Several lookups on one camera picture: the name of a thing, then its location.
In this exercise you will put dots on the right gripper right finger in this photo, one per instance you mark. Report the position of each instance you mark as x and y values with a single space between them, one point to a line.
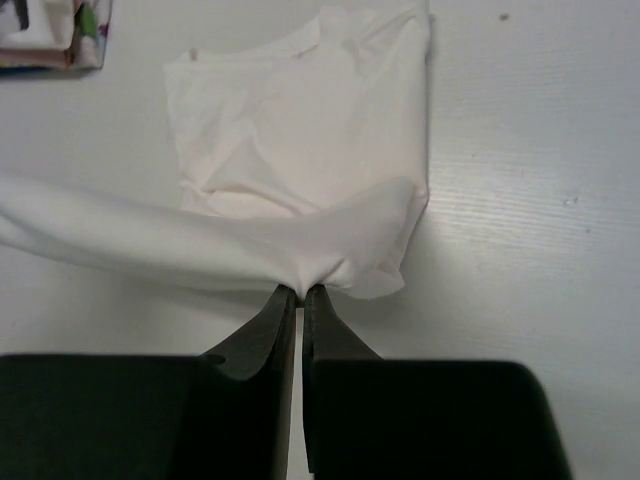
367 417

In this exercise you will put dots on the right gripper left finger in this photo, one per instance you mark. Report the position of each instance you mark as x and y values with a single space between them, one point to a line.
223 414

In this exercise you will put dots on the white Coca-Cola t-shirt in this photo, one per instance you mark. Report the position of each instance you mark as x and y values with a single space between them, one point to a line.
302 162

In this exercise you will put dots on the stack of folded t-shirts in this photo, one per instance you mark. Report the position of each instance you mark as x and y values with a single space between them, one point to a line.
56 35

